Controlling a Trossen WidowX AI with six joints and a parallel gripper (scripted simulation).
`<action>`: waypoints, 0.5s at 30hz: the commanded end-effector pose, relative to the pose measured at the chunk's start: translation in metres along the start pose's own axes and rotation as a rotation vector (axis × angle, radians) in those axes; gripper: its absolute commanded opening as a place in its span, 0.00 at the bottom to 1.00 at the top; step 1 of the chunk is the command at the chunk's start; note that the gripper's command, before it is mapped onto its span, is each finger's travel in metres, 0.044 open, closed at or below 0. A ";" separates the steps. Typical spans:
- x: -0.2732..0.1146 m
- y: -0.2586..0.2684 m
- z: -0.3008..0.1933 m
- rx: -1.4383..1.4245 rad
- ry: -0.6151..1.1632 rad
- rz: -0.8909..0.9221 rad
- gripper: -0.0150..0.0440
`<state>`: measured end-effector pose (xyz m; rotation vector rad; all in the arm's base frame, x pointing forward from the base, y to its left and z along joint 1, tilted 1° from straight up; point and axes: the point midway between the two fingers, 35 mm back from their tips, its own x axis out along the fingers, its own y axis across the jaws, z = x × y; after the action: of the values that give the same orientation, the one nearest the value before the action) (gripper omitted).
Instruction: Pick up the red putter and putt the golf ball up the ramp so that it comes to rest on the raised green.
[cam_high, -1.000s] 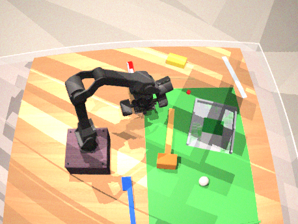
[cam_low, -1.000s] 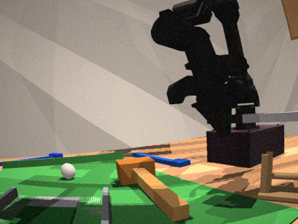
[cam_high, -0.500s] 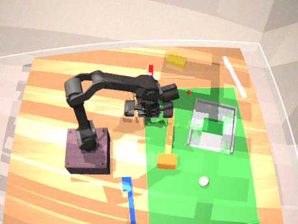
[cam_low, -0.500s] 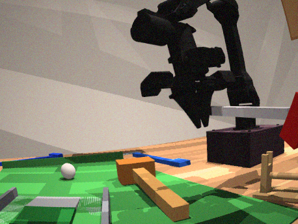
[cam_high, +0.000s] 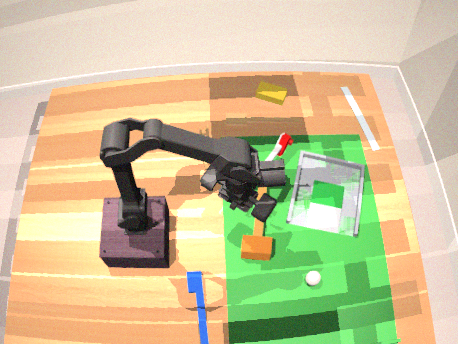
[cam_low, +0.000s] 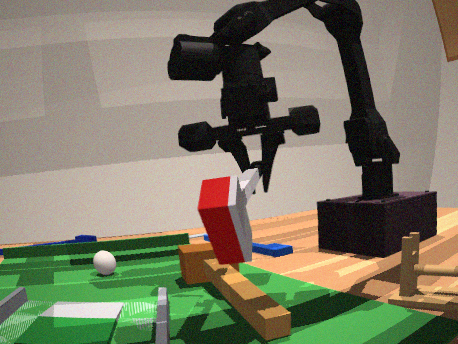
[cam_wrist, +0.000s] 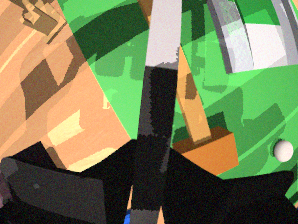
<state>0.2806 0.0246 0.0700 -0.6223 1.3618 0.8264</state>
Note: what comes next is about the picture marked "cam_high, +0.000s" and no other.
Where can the white golf ball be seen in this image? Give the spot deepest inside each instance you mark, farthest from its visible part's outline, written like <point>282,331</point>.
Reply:
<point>313,278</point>

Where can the white flat bar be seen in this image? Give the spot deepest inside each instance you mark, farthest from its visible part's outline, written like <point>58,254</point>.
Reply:
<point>362,122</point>

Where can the green putting mat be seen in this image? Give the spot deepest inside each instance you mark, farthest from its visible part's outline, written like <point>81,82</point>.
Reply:
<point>269,302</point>

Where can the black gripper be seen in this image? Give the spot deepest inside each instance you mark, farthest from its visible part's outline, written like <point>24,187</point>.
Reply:
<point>245,200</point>

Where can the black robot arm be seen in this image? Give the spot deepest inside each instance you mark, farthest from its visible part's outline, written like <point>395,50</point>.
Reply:
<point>235,160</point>

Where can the yellow rectangular block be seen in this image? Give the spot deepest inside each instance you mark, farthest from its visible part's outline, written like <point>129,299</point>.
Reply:
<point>271,93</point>

